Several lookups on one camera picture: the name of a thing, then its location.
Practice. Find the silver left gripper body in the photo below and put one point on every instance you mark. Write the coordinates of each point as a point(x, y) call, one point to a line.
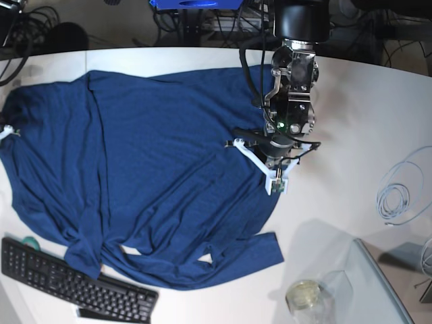
point(288, 109)

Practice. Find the dark blue t-shirt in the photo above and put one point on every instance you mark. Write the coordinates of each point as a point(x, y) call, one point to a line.
point(133, 173)

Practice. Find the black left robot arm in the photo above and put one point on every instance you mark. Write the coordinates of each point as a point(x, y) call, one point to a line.
point(305, 21)

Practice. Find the blue box with hole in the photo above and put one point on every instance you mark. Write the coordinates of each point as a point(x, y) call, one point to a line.
point(196, 4)

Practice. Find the clear glass jar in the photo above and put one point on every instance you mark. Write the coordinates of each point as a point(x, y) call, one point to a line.
point(324, 300)

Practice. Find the black round stool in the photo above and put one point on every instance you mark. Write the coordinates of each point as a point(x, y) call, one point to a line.
point(66, 37)

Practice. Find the black computer keyboard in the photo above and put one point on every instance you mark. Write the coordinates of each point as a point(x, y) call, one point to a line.
point(104, 298)

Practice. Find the green tape roll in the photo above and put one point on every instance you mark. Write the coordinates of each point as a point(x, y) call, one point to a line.
point(31, 242)

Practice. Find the white camera bracket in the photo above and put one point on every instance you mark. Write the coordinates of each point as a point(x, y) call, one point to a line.
point(8, 130)
point(273, 160)

